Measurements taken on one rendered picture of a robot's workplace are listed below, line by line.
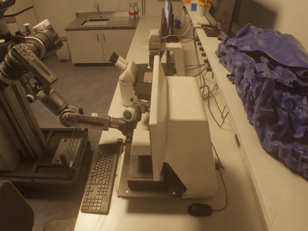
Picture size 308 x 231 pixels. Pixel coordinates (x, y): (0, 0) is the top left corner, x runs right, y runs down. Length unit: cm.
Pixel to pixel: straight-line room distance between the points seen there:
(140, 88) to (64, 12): 322
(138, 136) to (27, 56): 69
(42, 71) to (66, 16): 331
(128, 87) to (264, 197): 117
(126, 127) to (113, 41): 257
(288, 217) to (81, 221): 85
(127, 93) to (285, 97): 109
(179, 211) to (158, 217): 10
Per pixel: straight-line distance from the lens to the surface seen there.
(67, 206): 205
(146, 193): 99
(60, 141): 209
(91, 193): 114
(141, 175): 97
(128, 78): 146
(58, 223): 144
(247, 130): 72
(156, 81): 74
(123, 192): 101
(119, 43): 365
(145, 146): 90
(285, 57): 87
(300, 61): 83
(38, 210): 214
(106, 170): 119
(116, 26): 354
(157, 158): 66
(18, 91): 175
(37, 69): 117
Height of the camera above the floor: 172
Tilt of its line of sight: 40 degrees down
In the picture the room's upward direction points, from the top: straight up
